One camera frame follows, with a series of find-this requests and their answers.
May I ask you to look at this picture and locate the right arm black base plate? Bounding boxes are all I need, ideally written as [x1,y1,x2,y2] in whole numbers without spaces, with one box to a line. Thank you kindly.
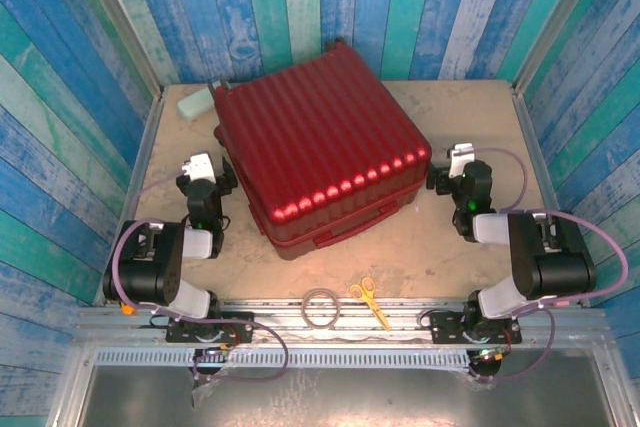
[430,311,522,346]

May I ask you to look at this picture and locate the aluminium table side rail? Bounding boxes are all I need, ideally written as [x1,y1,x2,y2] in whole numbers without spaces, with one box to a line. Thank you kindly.
[510,86,591,307]
[94,91,167,307]

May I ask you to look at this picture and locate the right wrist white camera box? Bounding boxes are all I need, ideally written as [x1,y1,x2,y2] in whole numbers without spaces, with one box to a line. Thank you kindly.
[447,143,476,179]

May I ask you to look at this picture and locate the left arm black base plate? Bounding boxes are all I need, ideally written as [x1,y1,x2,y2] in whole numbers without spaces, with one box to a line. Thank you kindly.
[165,311,255,344]

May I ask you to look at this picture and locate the steel sheet panel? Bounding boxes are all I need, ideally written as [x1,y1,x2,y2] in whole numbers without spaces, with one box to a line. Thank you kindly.
[79,364,617,427]

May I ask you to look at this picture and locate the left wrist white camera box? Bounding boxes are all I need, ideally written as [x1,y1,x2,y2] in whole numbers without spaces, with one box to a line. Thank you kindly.
[180,152,216,182]

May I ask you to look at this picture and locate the white slotted cable duct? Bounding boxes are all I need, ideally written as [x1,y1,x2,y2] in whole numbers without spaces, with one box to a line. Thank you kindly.
[94,349,471,369]

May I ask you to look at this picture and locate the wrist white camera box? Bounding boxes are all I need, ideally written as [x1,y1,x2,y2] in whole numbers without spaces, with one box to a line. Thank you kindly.
[447,143,476,179]
[180,152,216,182]

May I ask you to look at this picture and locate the clear tape roll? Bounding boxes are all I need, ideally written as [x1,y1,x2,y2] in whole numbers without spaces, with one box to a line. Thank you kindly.
[301,289,342,331]

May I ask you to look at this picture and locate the red hard-shell suitcase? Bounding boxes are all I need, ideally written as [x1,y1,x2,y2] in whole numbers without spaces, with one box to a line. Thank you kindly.
[208,39,434,262]

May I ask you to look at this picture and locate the aluminium frame post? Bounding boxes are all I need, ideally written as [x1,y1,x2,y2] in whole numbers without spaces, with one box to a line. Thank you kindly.
[69,0,166,101]
[513,0,609,96]

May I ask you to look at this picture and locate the yellow-handled scissors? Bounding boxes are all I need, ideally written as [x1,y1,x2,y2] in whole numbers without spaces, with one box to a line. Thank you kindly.
[348,276,391,333]

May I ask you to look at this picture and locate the aluminium mounting rail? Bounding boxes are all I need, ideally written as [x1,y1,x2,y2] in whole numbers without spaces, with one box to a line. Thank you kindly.
[74,298,609,349]

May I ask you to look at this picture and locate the mint green sponge block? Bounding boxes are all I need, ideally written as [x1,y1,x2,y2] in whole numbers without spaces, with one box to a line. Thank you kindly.
[176,86,218,122]

